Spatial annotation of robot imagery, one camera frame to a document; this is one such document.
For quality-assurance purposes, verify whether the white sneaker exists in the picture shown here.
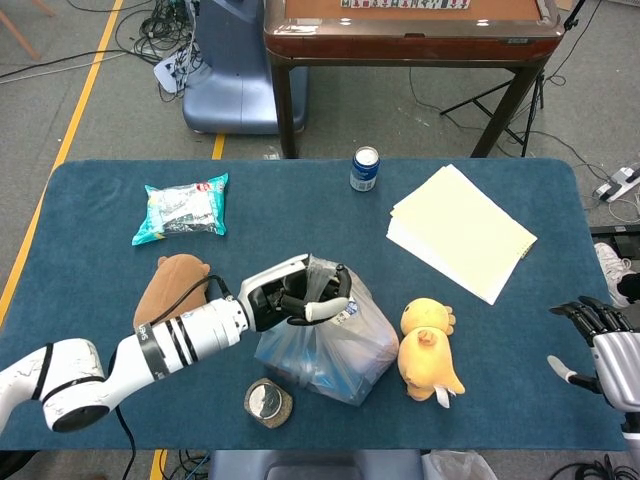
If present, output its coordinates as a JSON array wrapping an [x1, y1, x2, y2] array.
[[593, 241, 634, 309]]

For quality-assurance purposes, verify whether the brown mahjong table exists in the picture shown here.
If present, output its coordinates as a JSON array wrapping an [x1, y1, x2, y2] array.
[[262, 0, 562, 160]]

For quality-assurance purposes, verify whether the brown capybara plush toy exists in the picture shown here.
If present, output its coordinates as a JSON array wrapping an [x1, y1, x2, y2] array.
[[133, 253, 213, 332]]

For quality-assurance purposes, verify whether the yellow plush toy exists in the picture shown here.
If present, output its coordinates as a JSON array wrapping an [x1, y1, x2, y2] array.
[[396, 297, 467, 410]]

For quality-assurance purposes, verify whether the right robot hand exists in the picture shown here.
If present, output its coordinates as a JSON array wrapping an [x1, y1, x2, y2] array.
[[547, 295, 640, 412]]

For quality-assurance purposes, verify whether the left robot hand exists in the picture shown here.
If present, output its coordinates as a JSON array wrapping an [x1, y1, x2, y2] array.
[[237, 253, 354, 333]]

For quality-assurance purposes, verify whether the row of face-up mahjong tiles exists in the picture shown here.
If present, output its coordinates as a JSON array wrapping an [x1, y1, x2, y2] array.
[[340, 0, 472, 11]]

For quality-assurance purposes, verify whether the white chair with wooden legs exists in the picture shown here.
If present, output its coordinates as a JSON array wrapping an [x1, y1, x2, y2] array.
[[0, 0, 57, 62]]

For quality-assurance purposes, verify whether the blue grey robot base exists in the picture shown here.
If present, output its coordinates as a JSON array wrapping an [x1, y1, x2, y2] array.
[[181, 0, 310, 136]]

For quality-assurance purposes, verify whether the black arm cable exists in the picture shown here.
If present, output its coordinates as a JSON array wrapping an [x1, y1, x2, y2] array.
[[148, 274, 235, 327]]

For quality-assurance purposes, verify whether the translucent white plastic bag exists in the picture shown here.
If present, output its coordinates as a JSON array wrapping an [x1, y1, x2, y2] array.
[[253, 254, 401, 407]]

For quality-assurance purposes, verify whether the black tripod stand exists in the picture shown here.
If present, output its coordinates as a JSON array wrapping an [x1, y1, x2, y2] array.
[[439, 73, 547, 159]]

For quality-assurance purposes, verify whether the cream paper sheet stack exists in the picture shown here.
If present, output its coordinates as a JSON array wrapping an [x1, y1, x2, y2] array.
[[385, 163, 540, 307]]

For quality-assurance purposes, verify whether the clear trash bag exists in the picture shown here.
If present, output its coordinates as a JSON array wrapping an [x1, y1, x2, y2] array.
[[421, 449, 497, 480]]

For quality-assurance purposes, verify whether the white power strip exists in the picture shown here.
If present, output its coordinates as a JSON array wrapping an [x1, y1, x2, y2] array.
[[152, 48, 195, 95], [594, 166, 640, 203]]

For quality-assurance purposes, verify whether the grey robot body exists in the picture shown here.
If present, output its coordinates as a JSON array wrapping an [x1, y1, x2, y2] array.
[[206, 449, 427, 480]]

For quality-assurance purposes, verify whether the blue drink can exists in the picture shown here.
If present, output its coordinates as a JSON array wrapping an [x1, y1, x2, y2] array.
[[348, 145, 382, 193]]

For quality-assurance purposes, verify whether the teal white snack packet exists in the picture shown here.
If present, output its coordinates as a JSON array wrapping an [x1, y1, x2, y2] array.
[[130, 172, 231, 248]]

